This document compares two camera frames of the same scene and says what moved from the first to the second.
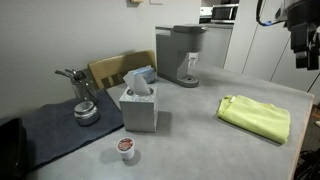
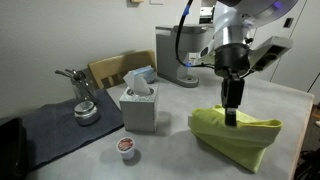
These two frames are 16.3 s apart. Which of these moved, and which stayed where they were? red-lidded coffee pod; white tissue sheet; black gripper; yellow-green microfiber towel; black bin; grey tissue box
Moved: black gripper; yellow-green microfiber towel
Stayed: black bin; grey tissue box; white tissue sheet; red-lidded coffee pod
